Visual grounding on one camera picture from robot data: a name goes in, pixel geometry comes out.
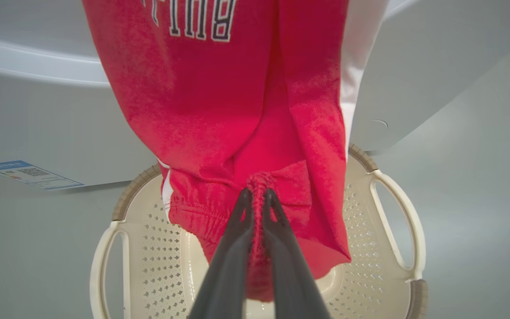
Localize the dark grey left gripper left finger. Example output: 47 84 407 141
187 188 254 319

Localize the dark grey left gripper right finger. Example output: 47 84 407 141
262 190 331 319

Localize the red garment with white stripes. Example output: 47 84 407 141
81 0 389 303

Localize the cream perforated plastic laundry basket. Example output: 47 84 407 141
89 144 428 319

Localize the white washing machine body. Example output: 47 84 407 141
0 0 510 191

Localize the blue white energy label sticker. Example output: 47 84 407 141
0 160 85 191

